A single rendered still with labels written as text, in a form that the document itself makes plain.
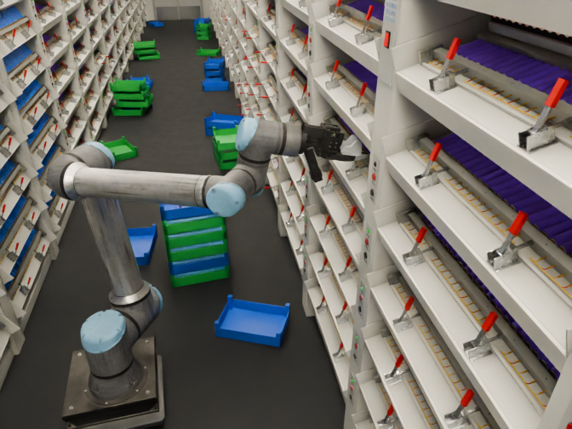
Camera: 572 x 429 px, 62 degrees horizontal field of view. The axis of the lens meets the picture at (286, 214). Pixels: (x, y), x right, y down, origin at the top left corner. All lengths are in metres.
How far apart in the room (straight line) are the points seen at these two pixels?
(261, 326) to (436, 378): 1.27
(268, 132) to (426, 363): 0.68
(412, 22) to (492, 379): 0.67
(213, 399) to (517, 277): 1.46
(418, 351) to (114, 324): 1.05
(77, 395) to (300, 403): 0.81
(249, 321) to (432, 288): 1.38
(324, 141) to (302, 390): 1.07
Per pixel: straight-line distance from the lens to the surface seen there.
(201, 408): 1.99
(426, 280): 1.04
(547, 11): 0.68
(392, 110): 1.08
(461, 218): 0.89
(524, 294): 0.75
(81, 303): 2.57
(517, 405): 0.86
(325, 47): 1.73
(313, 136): 1.33
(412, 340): 1.18
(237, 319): 2.29
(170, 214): 2.29
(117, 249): 1.74
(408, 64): 1.06
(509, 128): 0.76
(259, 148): 1.28
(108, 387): 1.88
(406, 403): 1.30
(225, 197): 1.20
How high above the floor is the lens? 1.56
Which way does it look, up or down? 31 degrees down
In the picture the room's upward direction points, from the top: straight up
